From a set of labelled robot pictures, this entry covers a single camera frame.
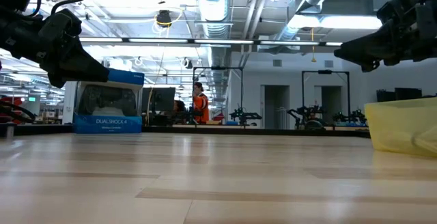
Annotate black cable bundle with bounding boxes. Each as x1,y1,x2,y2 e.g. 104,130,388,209
0,100,37,124

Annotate black background monitors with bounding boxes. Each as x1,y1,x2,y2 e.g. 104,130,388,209
376,87,423,102

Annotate black background rig frame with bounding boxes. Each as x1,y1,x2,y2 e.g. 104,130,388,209
301,69,352,122
192,66,244,126

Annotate translucent yellow plastic bin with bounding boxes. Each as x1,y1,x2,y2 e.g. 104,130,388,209
363,96,437,159

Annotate grey door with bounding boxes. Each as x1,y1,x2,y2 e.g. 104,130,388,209
313,85,343,122
260,84,291,130

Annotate yellow hanging pendant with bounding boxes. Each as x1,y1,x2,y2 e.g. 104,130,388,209
309,27,318,64

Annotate person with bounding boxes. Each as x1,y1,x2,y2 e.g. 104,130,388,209
173,100,188,125
192,81,210,124

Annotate overhead light bar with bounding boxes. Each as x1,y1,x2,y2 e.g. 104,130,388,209
79,36,344,48

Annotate ceiling cable reel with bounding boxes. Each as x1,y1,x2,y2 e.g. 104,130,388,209
155,9,173,29

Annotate black computer monitor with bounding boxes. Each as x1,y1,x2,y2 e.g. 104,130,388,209
141,87,176,126

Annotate black table edge frame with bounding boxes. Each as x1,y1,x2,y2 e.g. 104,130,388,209
0,124,371,139

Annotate blue DualShock controller box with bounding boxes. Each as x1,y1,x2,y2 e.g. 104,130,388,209
72,68,145,135

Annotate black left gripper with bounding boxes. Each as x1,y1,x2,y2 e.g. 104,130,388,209
0,7,110,88

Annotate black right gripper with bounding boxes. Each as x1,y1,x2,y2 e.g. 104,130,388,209
334,0,437,73

